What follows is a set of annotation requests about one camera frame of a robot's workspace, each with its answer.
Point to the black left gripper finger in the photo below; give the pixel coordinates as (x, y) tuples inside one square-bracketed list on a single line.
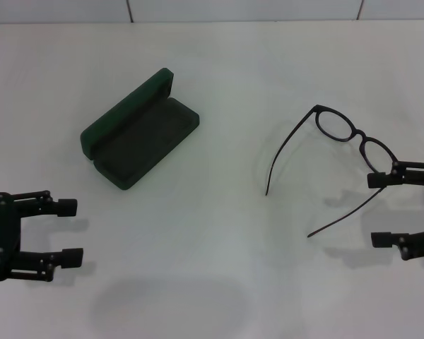
[(70, 257), (65, 207)]

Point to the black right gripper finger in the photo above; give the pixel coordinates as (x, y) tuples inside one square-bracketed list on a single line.
[(378, 180), (383, 239)]

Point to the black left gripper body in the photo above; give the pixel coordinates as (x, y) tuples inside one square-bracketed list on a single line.
[(1, 229)]

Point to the black glasses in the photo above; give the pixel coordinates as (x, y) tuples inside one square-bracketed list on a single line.
[(361, 133)]

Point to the green glasses case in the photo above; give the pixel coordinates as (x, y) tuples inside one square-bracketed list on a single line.
[(141, 141)]

